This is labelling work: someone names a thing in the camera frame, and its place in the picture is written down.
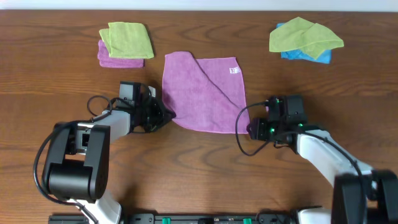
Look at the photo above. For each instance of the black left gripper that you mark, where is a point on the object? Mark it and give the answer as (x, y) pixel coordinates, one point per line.
(162, 117)

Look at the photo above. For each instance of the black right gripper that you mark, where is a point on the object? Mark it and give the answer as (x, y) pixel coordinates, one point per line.
(258, 129)

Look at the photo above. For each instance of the large purple microfiber cloth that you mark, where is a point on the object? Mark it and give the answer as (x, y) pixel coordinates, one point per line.
(206, 94)

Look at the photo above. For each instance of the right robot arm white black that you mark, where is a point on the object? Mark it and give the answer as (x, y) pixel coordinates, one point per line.
(361, 194)

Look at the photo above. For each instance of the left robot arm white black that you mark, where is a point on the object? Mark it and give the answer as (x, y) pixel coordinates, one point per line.
(72, 165)

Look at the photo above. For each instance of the folded green cloth left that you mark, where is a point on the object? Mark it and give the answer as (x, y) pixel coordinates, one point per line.
(127, 40)

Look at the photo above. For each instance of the folded purple cloth left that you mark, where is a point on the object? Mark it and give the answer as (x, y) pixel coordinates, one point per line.
(106, 61)

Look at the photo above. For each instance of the crumpled green cloth right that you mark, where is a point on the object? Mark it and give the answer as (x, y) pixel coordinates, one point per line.
(310, 38)

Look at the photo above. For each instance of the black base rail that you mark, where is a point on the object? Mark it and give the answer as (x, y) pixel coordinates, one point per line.
(150, 218)

